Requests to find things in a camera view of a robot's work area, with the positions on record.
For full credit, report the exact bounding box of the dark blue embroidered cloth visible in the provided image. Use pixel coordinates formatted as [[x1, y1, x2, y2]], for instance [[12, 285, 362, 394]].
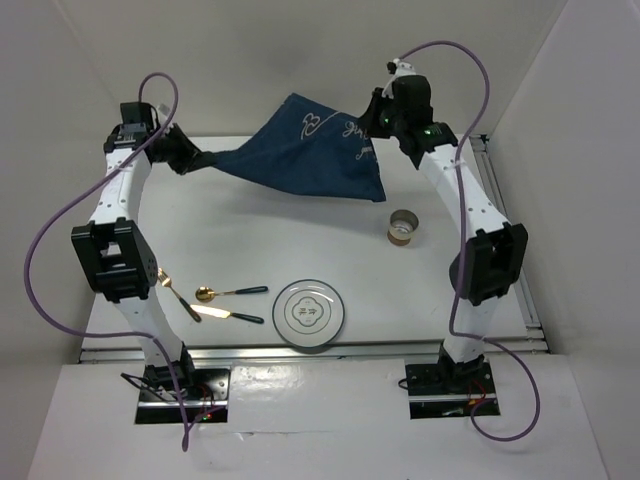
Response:
[[210, 93, 386, 203]]

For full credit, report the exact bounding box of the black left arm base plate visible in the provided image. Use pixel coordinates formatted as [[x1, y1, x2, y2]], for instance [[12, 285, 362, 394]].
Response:
[[121, 367, 231, 425]]

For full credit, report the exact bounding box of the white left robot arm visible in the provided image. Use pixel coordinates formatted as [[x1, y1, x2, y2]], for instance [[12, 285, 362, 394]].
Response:
[[71, 124, 200, 399]]

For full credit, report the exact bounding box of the aluminium frame rail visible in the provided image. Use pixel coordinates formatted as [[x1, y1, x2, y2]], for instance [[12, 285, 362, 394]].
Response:
[[78, 331, 549, 365], [470, 135, 549, 352]]

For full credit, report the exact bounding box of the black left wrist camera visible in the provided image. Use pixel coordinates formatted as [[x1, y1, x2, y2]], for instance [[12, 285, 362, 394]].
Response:
[[120, 101, 157, 132]]

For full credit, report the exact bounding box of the white round dinner plate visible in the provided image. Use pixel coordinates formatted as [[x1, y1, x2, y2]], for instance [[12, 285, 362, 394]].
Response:
[[271, 279, 346, 350]]

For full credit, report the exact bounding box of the gold fork black handle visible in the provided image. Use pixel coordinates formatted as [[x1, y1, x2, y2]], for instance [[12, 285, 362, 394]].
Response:
[[158, 267, 202, 323]]

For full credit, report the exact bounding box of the gold knife black handle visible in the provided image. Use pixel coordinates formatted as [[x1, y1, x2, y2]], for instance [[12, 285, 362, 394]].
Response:
[[191, 305, 265, 324]]

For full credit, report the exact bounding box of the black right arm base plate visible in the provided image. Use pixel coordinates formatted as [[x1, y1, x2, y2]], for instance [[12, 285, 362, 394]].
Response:
[[397, 361, 500, 420]]

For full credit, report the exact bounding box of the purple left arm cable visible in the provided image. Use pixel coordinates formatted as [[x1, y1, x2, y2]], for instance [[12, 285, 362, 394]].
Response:
[[22, 72, 201, 454]]

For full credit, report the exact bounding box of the aluminium frame rail right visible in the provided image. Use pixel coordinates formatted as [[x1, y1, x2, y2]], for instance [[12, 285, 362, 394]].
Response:
[[470, 135, 549, 352]]

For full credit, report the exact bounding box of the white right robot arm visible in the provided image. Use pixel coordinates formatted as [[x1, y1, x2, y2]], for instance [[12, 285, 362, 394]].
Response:
[[359, 71, 528, 392]]

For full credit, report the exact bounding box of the gold spoon black handle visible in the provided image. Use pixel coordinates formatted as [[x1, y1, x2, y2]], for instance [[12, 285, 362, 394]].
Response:
[[195, 285, 269, 303]]

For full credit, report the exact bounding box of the aluminium frame rail front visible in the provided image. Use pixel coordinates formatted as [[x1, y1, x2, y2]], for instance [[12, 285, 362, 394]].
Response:
[[78, 331, 549, 365]]

